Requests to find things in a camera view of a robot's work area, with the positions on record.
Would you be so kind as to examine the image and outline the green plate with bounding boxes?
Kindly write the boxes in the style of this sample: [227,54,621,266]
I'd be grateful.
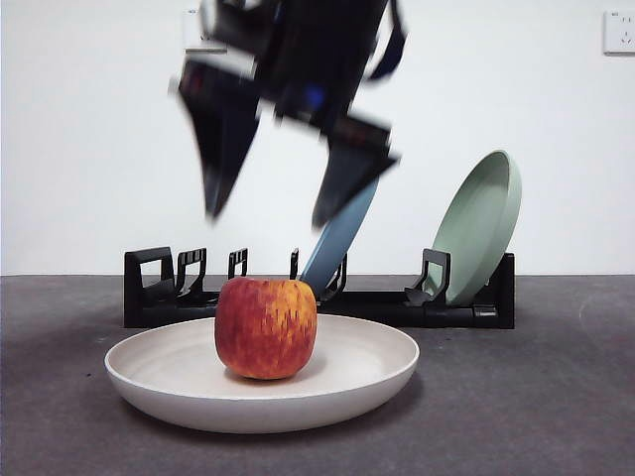
[428,149,524,306]

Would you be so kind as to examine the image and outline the red yellow apple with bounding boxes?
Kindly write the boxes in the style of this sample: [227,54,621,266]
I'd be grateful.
[213,276,319,383]

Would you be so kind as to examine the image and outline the white wall socket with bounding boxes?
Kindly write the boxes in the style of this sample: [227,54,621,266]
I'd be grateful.
[603,10,635,56]
[183,8,205,54]

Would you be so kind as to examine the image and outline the black plate rack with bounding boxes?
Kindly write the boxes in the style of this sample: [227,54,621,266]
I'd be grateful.
[123,246,516,329]

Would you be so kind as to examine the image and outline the blue plate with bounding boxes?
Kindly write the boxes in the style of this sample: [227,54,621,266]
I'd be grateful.
[299,176,381,295]

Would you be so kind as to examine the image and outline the dark blue cable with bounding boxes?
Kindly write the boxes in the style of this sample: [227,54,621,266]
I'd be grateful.
[368,0,410,81]

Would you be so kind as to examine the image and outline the pale yellow plate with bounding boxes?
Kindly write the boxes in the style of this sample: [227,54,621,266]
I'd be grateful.
[103,312,421,435]

